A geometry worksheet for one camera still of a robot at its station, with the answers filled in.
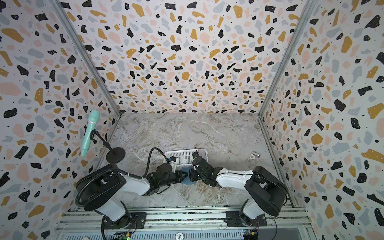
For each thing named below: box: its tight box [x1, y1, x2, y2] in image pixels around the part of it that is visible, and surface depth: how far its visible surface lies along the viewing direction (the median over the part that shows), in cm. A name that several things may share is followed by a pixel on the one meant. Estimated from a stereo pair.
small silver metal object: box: [248, 151, 261, 160], surface depth 99 cm
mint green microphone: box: [80, 110, 101, 157], surface depth 75 cm
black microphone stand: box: [89, 129, 126, 164], surface depth 96 cm
